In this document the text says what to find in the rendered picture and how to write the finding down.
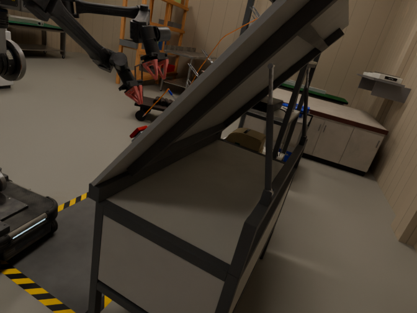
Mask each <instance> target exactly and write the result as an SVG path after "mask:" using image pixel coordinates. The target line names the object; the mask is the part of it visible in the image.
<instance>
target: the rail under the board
mask: <svg viewBox="0 0 417 313"><path fill-rule="evenodd" d="M221 134H222V132H220V133H219V134H218V135H217V134H214V135H212V136H210V137H208V138H206V139H203V140H201V141H199V142H197V143H195V144H193V145H191V146H189V147H187V148H185V149H183V150H181V151H179V152H177V153H175V154H173V155H170V156H168V157H166V158H164V159H162V160H160V161H158V162H156V163H154V164H152V165H150V166H147V167H146V168H144V169H143V170H141V171H140V172H139V174H137V175H135V176H131V175H130V173H129V172H128V171H126V172H124V173H122V174H120V175H117V176H115V177H113V178H111V179H108V180H107V181H104V182H102V183H100V184H97V185H95V186H93V185H92V184H91V183H89V194H88V198H90V199H92V200H94V201H96V202H101V201H103V200H105V199H107V198H108V197H111V196H113V195H114V194H116V193H118V192H120V191H122V190H124V189H126V188H127V187H129V186H131V185H133V184H135V183H137V182H139V181H141V180H143V179H145V178H146V177H148V176H150V175H152V174H154V173H156V172H157V171H159V170H162V169H163V168H165V167H167V166H169V165H171V164H173V163H174V162H176V161H178V160H180V159H182V158H184V157H186V156H188V155H190V154H191V153H194V152H195V151H197V150H199V149H201V148H203V147H204V146H206V145H208V144H210V143H212V142H214V141H216V140H218V139H220V137H221Z"/></svg>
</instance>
